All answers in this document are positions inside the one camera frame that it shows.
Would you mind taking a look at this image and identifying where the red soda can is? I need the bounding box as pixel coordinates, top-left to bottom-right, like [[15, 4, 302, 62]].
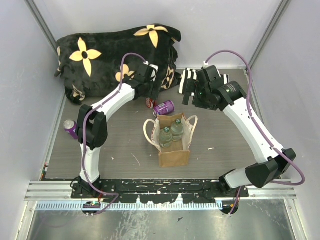
[[145, 97, 158, 109]]

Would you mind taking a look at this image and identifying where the purple can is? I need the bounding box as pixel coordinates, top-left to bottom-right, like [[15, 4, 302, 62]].
[[63, 119, 78, 140], [153, 100, 175, 117]]

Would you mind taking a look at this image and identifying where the glass soda water bottle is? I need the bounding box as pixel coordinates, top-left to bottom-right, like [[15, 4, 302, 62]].
[[171, 118, 184, 142]]

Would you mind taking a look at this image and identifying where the burlap canvas tote bag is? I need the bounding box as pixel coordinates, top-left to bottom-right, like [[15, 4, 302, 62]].
[[143, 113, 198, 168]]

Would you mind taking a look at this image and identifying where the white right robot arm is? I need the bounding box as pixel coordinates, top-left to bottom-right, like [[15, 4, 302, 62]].
[[180, 65, 296, 197]]

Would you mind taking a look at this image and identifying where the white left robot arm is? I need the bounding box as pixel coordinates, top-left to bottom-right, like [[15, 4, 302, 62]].
[[73, 61, 160, 198]]

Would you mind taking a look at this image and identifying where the black white striped cloth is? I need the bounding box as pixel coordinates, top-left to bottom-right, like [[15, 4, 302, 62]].
[[177, 68, 230, 95]]

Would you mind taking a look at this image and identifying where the black floral plush blanket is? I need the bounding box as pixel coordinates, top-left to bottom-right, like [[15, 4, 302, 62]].
[[55, 23, 182, 105]]

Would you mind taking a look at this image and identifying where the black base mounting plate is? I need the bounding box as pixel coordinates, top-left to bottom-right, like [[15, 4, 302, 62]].
[[70, 177, 238, 204]]

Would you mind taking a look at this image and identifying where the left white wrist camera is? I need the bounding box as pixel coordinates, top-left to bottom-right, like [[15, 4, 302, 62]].
[[149, 64, 159, 82]]

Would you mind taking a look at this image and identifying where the aluminium rail frame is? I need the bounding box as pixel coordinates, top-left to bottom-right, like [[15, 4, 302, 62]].
[[25, 181, 297, 200]]

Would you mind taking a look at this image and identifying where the white slotted cable duct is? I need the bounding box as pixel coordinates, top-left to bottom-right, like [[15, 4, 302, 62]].
[[35, 200, 223, 211]]

